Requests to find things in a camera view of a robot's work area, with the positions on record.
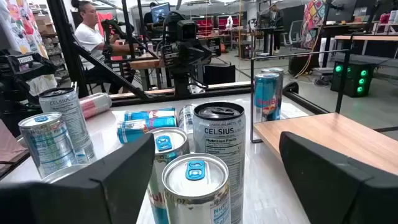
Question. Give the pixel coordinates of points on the black equipment case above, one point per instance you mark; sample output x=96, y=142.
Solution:
x=219, y=74

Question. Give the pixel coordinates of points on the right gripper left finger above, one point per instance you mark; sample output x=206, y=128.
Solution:
x=118, y=186

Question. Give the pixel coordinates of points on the wooden desk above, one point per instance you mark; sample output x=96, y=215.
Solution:
x=367, y=37

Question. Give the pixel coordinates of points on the red seat row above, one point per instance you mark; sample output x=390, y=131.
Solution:
x=205, y=26

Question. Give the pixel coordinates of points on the black aluminium rig frame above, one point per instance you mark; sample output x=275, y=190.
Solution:
x=66, y=46

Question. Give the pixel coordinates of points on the blue silver Red Bull can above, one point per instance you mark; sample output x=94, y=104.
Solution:
x=149, y=114
x=266, y=99
x=168, y=140
x=196, y=186
x=273, y=70
x=140, y=129
x=46, y=143

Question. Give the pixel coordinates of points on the storage shelf rack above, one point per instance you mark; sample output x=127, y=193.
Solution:
x=53, y=43

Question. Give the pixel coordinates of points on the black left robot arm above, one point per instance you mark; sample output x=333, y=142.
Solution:
x=186, y=53

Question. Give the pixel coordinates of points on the wooden shelf with black frame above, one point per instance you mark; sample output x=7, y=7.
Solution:
x=326, y=137

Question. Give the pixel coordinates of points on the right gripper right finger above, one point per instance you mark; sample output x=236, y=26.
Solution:
x=326, y=186

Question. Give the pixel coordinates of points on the colourful patchwork quilt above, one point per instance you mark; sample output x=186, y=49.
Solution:
x=314, y=21

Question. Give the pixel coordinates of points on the pink white beverage can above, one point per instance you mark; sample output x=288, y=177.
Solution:
x=94, y=105

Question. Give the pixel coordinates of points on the black computer tower green lights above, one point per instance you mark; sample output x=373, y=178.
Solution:
x=348, y=84

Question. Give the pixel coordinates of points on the seated person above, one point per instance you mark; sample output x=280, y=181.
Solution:
x=88, y=40

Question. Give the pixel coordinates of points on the computer monitor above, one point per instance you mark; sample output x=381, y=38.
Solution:
x=160, y=13

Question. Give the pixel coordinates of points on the grey office chair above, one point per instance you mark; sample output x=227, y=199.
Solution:
x=295, y=32

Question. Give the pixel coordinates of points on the silver Celsius Arctic Vibe can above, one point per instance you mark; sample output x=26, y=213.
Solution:
x=66, y=112
x=186, y=121
x=219, y=146

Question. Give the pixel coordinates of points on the floral printed cloth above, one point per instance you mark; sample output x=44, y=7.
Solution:
x=18, y=28

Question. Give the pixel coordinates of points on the standing person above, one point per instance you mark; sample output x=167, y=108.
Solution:
x=276, y=28

